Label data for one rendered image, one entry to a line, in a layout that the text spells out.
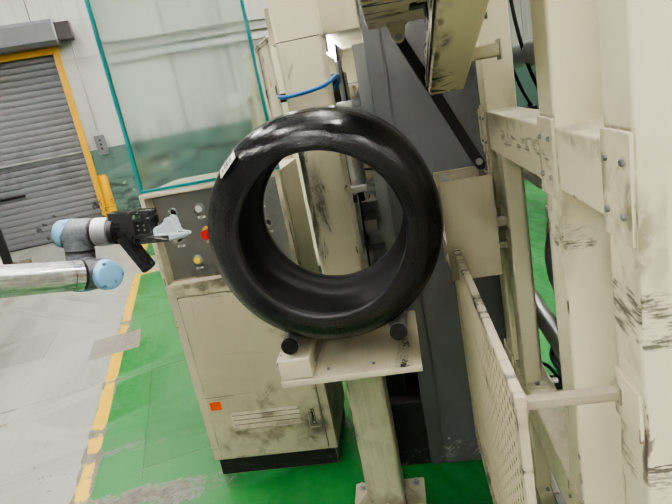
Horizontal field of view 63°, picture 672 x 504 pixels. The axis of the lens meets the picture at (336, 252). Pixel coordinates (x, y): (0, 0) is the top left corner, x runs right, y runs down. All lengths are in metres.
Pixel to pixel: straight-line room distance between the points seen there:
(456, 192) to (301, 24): 0.64
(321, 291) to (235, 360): 0.79
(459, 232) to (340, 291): 0.38
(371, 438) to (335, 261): 0.65
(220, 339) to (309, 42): 1.22
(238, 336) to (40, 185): 8.64
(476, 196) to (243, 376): 1.24
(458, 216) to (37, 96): 9.48
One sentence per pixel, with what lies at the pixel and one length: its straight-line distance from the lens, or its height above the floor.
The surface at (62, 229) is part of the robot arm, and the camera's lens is 1.59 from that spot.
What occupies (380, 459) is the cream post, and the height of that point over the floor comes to 0.26.
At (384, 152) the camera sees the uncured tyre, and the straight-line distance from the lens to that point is 1.23.
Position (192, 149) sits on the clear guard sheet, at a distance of 2.12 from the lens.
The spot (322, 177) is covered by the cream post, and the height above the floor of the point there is 1.26.
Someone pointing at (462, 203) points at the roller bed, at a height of 1.13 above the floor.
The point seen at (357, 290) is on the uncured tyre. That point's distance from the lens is 1.60.
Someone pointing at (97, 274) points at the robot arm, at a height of 1.18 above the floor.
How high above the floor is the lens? 1.48
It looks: 15 degrees down
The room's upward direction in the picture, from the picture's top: 11 degrees counter-clockwise
